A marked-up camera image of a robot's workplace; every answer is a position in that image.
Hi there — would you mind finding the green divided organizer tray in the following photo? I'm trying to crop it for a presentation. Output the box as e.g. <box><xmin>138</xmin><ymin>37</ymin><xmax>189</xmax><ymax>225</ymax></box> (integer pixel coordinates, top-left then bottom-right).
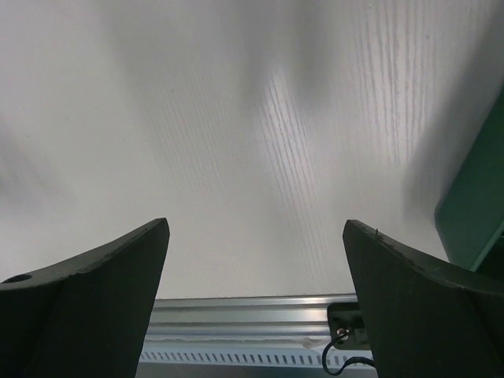
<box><xmin>435</xmin><ymin>94</ymin><xmax>503</xmax><ymax>280</ymax></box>

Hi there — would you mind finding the aluminium mounting rail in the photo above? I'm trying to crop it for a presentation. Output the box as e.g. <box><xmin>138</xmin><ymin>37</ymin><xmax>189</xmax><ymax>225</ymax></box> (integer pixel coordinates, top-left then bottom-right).
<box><xmin>146</xmin><ymin>294</ymin><xmax>357</xmax><ymax>339</ymax></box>

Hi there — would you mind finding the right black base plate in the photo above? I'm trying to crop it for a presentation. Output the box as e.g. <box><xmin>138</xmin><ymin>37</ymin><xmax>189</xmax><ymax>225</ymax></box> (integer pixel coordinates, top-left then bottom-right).
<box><xmin>327</xmin><ymin>302</ymin><xmax>371</xmax><ymax>350</ymax></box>

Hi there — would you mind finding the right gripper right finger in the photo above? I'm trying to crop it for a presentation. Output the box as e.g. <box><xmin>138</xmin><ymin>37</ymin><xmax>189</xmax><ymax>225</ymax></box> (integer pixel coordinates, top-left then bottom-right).
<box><xmin>343</xmin><ymin>220</ymin><xmax>503</xmax><ymax>377</ymax></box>

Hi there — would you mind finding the white slotted cable duct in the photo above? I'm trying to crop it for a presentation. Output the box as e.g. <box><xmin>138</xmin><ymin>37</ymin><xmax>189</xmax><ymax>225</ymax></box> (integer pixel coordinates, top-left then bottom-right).
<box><xmin>137</xmin><ymin>340</ymin><xmax>377</xmax><ymax>369</ymax></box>

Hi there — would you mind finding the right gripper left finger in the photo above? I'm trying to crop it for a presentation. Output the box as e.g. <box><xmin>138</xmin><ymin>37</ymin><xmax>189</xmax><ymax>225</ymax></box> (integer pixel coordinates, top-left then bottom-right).
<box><xmin>1</xmin><ymin>218</ymin><xmax>170</xmax><ymax>377</ymax></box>

